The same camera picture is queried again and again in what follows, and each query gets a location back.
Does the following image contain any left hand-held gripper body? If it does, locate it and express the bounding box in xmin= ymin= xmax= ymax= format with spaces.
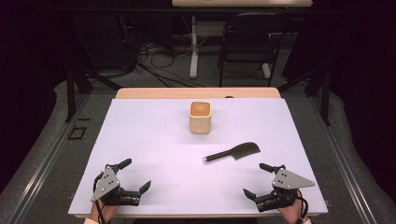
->
xmin=90 ymin=165 xmax=142 ymax=207

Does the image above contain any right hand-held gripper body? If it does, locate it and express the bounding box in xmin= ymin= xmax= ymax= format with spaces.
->
xmin=254 ymin=167 xmax=316 ymax=214

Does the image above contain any black cleaver knife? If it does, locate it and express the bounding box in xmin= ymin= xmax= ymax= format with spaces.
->
xmin=202 ymin=141 xmax=262 ymax=164

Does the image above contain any beige square knife holder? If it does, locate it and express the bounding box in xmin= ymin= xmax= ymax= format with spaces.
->
xmin=188 ymin=100 xmax=213 ymax=135

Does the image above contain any person's left hand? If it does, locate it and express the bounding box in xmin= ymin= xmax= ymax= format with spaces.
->
xmin=90 ymin=194 xmax=134 ymax=224

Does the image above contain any person's right hand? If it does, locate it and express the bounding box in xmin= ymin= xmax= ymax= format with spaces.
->
xmin=277 ymin=189 xmax=312 ymax=224

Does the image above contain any white table mat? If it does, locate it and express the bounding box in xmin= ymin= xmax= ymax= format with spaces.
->
xmin=67 ymin=97 xmax=329 ymax=217

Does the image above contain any wooden table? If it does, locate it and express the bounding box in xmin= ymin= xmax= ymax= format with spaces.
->
xmin=74 ymin=86 xmax=322 ymax=219

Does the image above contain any black metal stand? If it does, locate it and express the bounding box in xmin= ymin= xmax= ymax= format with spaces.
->
xmin=60 ymin=18 xmax=123 ymax=123
xmin=276 ymin=55 xmax=332 ymax=127

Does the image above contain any black folding chair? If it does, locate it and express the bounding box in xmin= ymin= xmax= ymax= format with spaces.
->
xmin=217 ymin=11 xmax=292 ymax=89

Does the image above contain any white-legged desk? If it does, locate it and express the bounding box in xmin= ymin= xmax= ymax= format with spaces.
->
xmin=171 ymin=0 xmax=314 ymax=79

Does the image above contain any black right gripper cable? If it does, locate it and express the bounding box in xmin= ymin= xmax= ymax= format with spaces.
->
xmin=294 ymin=189 xmax=310 ymax=224

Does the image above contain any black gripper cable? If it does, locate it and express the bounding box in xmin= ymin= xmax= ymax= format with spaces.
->
xmin=294 ymin=189 xmax=310 ymax=224
xmin=92 ymin=172 xmax=107 ymax=224

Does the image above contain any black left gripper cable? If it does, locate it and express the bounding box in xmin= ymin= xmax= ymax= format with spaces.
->
xmin=92 ymin=172 xmax=107 ymax=224

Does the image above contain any aluminium floor rail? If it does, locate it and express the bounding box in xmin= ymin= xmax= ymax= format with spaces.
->
xmin=5 ymin=92 xmax=92 ymax=224
xmin=307 ymin=92 xmax=378 ymax=224

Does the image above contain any bundle of floor cables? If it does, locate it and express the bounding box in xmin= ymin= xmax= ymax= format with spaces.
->
xmin=118 ymin=15 xmax=208 ymax=89

